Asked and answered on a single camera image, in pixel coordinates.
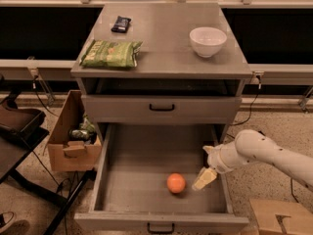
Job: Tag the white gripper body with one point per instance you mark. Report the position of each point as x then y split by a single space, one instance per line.
217 160

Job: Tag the orange fruit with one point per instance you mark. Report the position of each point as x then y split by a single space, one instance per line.
176 183

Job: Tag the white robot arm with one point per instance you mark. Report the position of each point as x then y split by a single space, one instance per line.
250 146

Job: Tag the open grey middle drawer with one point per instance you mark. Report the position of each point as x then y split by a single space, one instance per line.
130 191

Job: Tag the grey drawer cabinet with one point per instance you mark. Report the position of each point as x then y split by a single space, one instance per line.
166 64

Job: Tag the closed grey top drawer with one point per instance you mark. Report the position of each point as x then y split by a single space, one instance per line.
161 109

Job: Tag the cardboard box lower right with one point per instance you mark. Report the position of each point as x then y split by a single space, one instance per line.
282 218

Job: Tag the white ceramic bowl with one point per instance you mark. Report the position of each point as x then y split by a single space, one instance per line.
207 41

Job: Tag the green can in box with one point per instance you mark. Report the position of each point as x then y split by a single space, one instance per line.
77 134

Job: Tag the cardboard box with items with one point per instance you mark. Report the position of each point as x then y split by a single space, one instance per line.
66 153

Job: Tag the green chip bag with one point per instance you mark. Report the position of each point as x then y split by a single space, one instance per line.
111 54

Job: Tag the dark blue snack packet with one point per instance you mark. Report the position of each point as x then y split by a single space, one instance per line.
121 25

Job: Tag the dark brown tray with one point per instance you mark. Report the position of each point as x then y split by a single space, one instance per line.
18 124

